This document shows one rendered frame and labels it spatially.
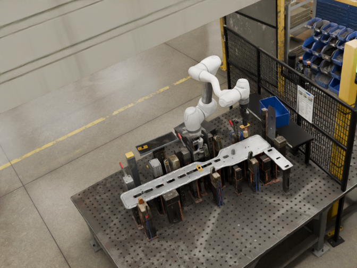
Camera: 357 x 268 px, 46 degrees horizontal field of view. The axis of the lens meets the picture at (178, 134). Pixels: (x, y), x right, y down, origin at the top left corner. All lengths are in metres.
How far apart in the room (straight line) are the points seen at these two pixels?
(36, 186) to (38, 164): 0.42
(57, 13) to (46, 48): 0.04
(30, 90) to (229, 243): 3.11
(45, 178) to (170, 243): 2.50
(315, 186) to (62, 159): 3.30
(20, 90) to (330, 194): 3.53
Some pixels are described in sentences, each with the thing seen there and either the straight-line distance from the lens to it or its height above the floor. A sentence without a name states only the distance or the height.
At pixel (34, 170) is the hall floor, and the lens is 5.79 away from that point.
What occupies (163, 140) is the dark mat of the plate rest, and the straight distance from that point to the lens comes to 3.75.
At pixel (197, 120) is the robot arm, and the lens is 4.20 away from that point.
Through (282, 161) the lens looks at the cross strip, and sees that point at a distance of 3.67.
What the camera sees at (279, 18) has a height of 1.21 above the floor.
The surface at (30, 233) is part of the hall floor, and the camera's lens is 5.04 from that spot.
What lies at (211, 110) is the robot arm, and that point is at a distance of 4.28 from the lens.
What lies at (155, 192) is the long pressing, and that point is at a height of 1.00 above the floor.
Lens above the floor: 3.50
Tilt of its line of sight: 38 degrees down
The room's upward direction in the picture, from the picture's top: 10 degrees counter-clockwise
